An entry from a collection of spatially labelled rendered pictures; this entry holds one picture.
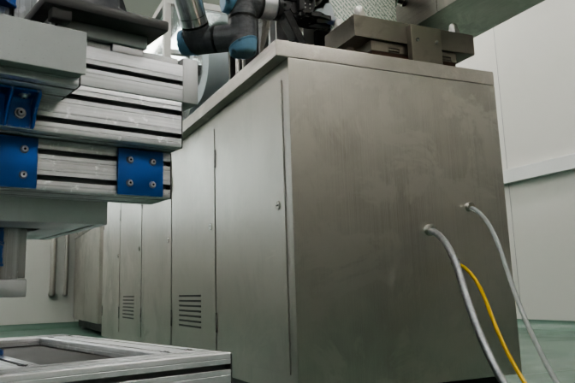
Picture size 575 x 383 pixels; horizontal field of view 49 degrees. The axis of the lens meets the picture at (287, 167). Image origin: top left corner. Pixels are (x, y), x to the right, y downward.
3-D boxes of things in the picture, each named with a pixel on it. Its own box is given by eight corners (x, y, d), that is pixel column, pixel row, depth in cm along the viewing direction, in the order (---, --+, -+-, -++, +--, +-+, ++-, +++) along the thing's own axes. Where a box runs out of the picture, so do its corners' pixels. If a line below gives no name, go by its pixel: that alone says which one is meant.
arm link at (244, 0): (218, 20, 175) (217, -9, 177) (255, 26, 180) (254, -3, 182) (228, 8, 168) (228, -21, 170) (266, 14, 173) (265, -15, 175)
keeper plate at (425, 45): (408, 65, 170) (406, 26, 173) (438, 69, 175) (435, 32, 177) (414, 61, 168) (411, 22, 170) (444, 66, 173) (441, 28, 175)
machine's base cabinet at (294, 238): (99, 354, 355) (103, 202, 371) (210, 346, 382) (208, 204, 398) (297, 450, 131) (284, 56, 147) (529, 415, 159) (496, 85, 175)
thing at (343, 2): (331, 46, 185) (328, -12, 189) (398, 56, 195) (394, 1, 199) (332, 45, 185) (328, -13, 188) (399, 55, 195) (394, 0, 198)
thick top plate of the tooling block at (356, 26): (325, 55, 179) (324, 36, 180) (439, 72, 196) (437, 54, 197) (354, 35, 165) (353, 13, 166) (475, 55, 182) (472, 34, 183)
